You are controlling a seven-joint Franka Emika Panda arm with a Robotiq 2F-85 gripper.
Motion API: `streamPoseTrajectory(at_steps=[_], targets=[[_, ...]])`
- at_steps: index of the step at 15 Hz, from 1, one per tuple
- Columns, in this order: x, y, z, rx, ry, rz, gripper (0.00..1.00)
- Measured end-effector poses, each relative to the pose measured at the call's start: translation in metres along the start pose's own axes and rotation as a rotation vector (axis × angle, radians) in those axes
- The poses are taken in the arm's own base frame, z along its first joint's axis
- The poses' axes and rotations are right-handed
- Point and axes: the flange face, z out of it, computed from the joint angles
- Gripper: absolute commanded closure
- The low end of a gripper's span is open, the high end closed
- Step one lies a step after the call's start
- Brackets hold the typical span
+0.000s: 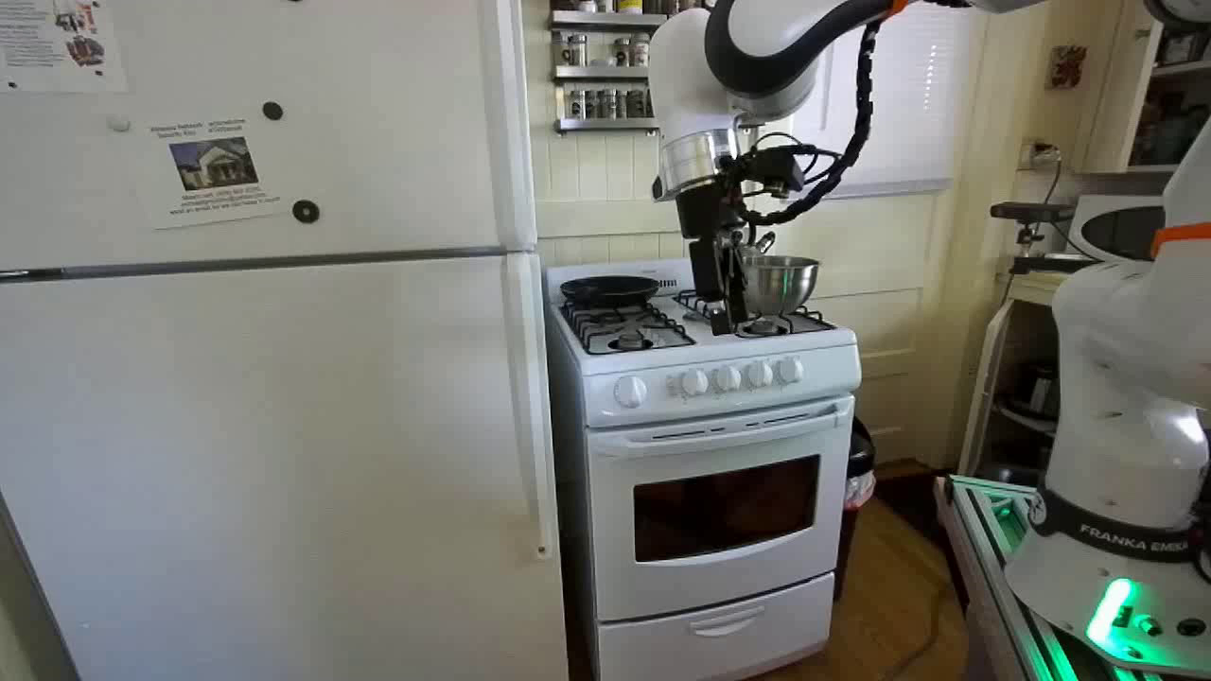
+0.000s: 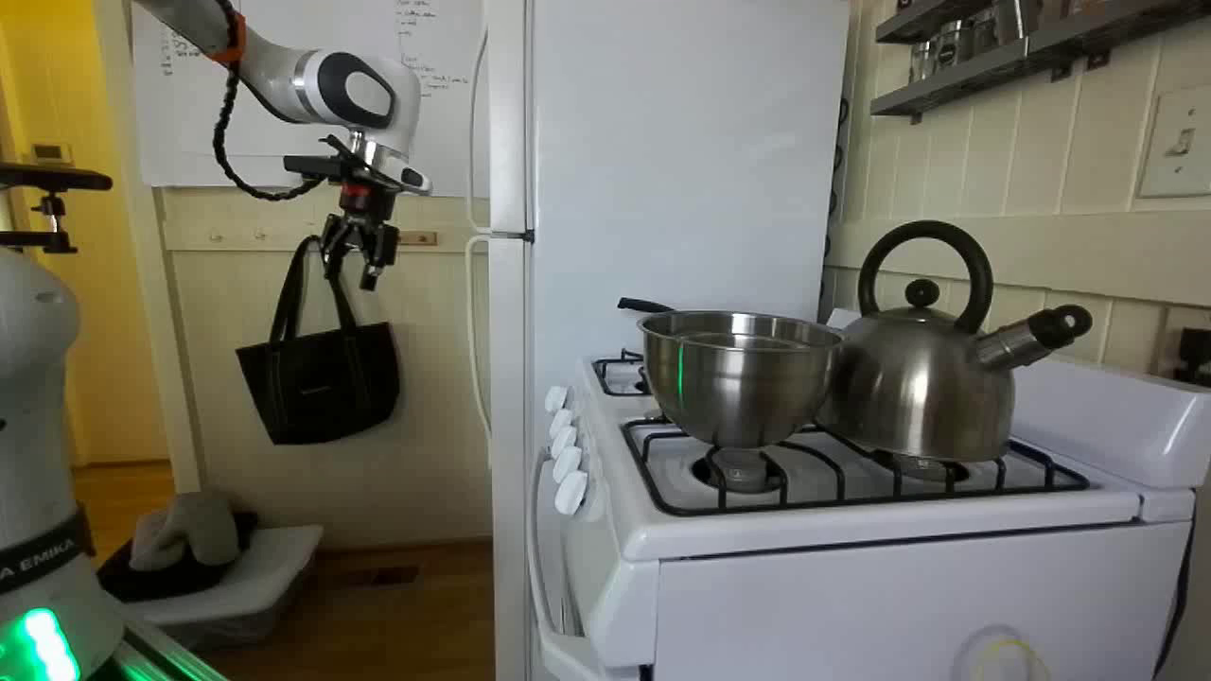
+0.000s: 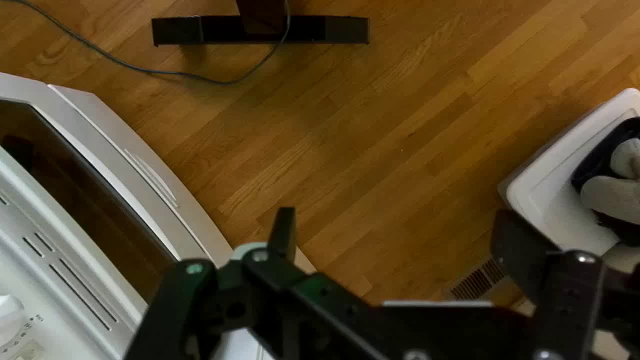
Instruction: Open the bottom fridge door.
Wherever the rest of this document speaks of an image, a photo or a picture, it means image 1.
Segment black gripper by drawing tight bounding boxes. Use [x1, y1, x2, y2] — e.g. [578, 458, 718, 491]
[675, 146, 801, 332]

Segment white bottom fridge door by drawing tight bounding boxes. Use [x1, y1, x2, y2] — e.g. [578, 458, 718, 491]
[0, 254, 564, 681]

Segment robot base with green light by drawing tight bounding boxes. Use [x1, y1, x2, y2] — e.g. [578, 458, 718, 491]
[938, 129, 1211, 681]

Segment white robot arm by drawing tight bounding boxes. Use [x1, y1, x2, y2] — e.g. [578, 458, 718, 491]
[647, 0, 1032, 332]

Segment steel mixing bowl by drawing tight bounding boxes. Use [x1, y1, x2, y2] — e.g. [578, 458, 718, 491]
[745, 256, 816, 313]

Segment black frying pan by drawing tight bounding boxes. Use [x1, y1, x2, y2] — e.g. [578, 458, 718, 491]
[562, 275, 659, 308]

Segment white gas stove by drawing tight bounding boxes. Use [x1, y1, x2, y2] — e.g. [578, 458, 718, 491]
[546, 262, 862, 681]

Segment black trash bin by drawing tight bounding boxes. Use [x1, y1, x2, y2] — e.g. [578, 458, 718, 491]
[837, 418, 881, 597]

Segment white window blind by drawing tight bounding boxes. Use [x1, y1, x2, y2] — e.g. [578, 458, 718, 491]
[780, 5, 983, 197]

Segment white side shelf unit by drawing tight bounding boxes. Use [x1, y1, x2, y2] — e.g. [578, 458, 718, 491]
[958, 273, 1064, 483]

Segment black round magnet lower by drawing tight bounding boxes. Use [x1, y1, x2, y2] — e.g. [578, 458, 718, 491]
[292, 201, 321, 225]

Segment black round magnet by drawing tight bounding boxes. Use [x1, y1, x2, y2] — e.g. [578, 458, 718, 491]
[263, 101, 283, 122]
[292, 201, 321, 225]

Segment black round magnet upper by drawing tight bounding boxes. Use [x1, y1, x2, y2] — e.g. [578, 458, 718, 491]
[263, 101, 283, 122]

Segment house photo flyer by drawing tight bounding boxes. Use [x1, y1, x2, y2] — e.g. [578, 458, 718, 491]
[144, 119, 280, 230]

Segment paper note top left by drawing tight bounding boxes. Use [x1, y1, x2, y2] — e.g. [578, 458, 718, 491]
[0, 0, 125, 91]

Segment wall spice rack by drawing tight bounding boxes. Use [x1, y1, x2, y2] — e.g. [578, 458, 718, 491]
[549, 0, 703, 131]

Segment black camera on stand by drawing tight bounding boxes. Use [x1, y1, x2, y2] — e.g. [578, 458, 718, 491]
[988, 163, 1095, 273]

